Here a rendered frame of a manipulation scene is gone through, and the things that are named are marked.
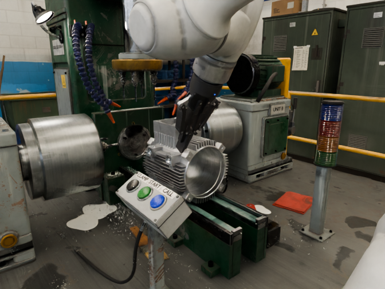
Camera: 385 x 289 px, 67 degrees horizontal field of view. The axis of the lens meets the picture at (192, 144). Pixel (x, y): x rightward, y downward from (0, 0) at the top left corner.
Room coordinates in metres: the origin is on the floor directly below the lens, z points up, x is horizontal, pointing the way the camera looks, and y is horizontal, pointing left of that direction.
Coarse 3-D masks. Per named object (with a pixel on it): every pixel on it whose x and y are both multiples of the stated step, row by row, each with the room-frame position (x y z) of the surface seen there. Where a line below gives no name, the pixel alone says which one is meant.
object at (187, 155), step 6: (150, 138) 0.91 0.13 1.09; (150, 144) 0.89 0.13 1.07; (216, 144) 0.85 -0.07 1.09; (222, 144) 0.84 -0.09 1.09; (186, 150) 0.77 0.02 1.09; (222, 150) 0.84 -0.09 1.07; (180, 156) 0.77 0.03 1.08; (186, 156) 0.75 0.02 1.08; (222, 186) 0.84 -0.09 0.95; (186, 192) 0.77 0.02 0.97; (186, 198) 0.75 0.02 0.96; (192, 198) 0.77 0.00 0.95
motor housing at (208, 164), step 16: (160, 144) 0.89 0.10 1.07; (192, 144) 0.79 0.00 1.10; (208, 144) 0.81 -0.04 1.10; (144, 160) 0.88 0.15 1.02; (160, 160) 0.83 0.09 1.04; (192, 160) 0.96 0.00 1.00; (208, 160) 0.90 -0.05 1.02; (224, 160) 0.85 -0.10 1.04; (160, 176) 0.82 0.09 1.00; (176, 176) 0.77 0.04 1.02; (192, 176) 0.92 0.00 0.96; (208, 176) 0.88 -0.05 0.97; (224, 176) 0.86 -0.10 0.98; (192, 192) 0.82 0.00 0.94; (208, 192) 0.82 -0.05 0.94
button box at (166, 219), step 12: (144, 180) 0.59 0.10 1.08; (120, 192) 0.58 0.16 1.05; (132, 192) 0.57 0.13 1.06; (156, 192) 0.53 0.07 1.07; (168, 192) 0.52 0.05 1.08; (132, 204) 0.53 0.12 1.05; (144, 204) 0.52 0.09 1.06; (168, 204) 0.49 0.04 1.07; (180, 204) 0.49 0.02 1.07; (144, 216) 0.49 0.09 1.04; (156, 216) 0.48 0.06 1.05; (168, 216) 0.48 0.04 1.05; (180, 216) 0.49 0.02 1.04; (156, 228) 0.48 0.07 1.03; (168, 228) 0.48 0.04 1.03
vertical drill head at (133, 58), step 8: (128, 0) 1.06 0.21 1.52; (136, 0) 1.06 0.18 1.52; (128, 8) 1.06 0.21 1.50; (128, 16) 1.06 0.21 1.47; (128, 24) 1.06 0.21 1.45; (128, 32) 1.06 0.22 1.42; (128, 40) 1.06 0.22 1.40; (128, 48) 1.06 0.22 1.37; (136, 48) 1.06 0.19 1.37; (120, 56) 1.06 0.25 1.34; (128, 56) 1.04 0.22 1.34; (136, 56) 1.04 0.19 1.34; (144, 56) 1.05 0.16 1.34; (112, 64) 1.06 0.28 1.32; (120, 64) 1.02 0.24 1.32; (128, 64) 1.01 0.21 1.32; (136, 64) 1.01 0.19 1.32; (144, 64) 1.02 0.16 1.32; (152, 64) 1.04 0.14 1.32; (160, 64) 1.08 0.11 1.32; (120, 72) 1.10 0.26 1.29; (136, 72) 1.03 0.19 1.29; (152, 72) 1.07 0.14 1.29; (120, 80) 1.11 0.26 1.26; (136, 80) 1.03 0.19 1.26; (152, 80) 1.08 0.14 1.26; (136, 96) 1.04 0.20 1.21
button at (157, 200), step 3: (159, 195) 0.51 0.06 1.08; (153, 198) 0.51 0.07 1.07; (156, 198) 0.51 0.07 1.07; (159, 198) 0.50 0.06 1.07; (162, 198) 0.50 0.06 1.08; (150, 201) 0.51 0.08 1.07; (153, 201) 0.50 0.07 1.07; (156, 201) 0.50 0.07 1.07; (159, 201) 0.50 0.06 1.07; (162, 201) 0.50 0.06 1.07; (150, 204) 0.50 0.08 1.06; (153, 204) 0.50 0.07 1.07; (156, 204) 0.49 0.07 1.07; (159, 204) 0.49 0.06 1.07; (153, 207) 0.49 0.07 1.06; (156, 207) 0.49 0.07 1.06
